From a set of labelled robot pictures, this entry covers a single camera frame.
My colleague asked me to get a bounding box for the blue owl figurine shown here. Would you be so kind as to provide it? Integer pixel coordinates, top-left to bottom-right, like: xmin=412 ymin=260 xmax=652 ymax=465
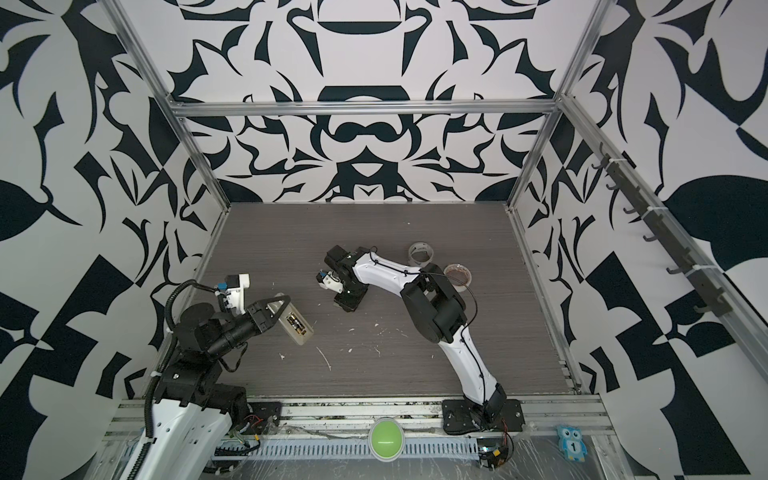
xmin=556 ymin=425 xmax=588 ymax=463

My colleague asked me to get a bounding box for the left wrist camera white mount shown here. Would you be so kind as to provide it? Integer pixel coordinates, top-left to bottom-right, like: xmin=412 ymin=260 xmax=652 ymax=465
xmin=216 ymin=273 xmax=250 ymax=316

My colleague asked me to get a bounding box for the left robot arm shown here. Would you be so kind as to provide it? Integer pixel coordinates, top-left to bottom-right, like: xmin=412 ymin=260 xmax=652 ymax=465
xmin=121 ymin=279 xmax=291 ymax=479

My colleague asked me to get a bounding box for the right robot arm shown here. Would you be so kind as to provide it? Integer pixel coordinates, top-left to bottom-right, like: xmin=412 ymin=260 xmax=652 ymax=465
xmin=316 ymin=245 xmax=525 ymax=435

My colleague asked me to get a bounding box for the green round button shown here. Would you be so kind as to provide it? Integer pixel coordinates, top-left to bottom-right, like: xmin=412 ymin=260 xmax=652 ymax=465
xmin=367 ymin=418 xmax=405 ymax=462

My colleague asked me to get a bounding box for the small white orange tape roll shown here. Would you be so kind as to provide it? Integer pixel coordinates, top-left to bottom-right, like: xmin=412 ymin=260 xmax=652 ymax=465
xmin=443 ymin=263 xmax=473 ymax=292

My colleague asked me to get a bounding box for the black wall hook rack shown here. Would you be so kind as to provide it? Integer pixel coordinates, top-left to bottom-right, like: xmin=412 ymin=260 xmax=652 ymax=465
xmin=592 ymin=142 xmax=733 ymax=317

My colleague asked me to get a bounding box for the large clear printed tape roll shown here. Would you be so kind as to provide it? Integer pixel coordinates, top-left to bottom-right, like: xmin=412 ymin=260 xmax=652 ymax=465
xmin=407 ymin=241 xmax=434 ymax=268

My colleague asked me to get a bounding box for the white slotted cable duct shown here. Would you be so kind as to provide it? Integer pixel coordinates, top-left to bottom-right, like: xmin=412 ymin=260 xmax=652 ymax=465
xmin=212 ymin=437 xmax=480 ymax=461

